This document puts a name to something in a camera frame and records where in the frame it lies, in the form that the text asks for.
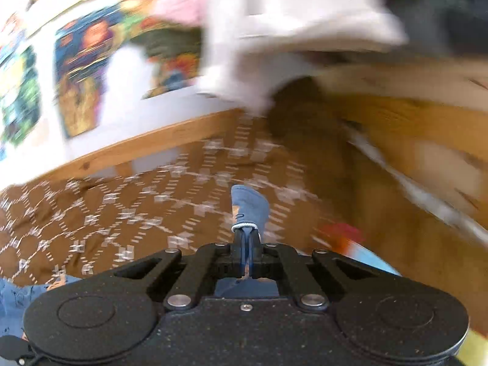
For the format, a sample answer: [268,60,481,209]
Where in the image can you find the dark cloth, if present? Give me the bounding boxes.
[374,0,488,69]

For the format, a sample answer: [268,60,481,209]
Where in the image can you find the blue printed pants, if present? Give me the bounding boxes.
[0,185,283,342]

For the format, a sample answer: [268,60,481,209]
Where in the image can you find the light blue cloth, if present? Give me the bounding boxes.
[343,242,401,277]

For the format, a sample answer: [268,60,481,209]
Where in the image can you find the yellow and blue wall poster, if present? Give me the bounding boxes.
[53,4,126,140]

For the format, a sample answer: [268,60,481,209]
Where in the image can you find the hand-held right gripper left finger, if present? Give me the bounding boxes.
[112,228,246,311]

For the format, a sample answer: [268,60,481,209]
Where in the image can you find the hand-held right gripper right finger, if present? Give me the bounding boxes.
[248,228,386,311]

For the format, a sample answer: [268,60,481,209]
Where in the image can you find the wooden bed frame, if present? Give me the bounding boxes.
[0,59,488,336]

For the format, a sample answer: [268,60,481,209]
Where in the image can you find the brown printed blanket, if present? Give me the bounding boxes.
[0,110,382,288]

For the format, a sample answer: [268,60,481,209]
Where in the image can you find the green wall poster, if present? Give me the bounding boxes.
[0,46,42,149]

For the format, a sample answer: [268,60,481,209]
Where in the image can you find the orange cloth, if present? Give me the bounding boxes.
[316,223,367,254]

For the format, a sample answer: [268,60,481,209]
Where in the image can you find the white strip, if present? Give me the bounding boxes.
[343,120,488,239]

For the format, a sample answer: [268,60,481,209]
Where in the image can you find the white hanging cloth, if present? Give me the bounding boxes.
[198,0,408,115]

